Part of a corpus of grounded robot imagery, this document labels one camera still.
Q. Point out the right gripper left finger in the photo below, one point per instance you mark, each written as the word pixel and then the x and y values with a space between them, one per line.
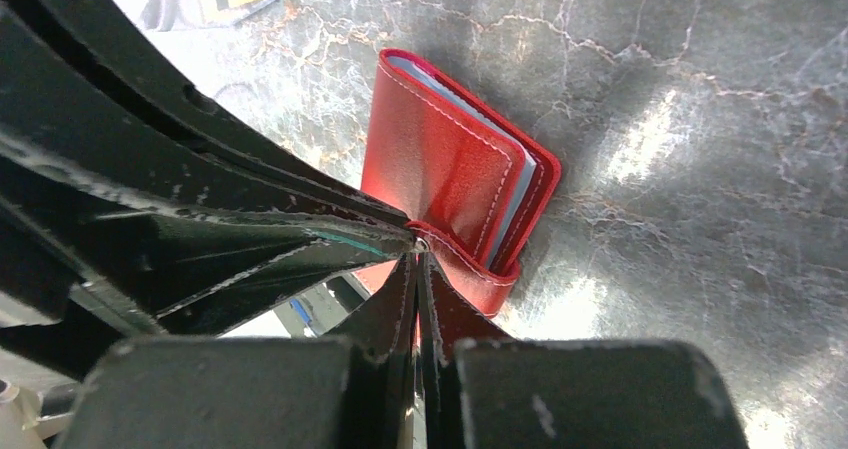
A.
pixel 352 387

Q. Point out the red leather card holder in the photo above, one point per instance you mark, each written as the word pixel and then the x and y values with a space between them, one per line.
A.
pixel 471 184

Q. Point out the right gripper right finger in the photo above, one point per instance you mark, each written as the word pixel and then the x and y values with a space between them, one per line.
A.
pixel 485 389

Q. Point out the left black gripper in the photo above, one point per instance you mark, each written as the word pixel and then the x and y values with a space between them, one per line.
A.
pixel 132 204

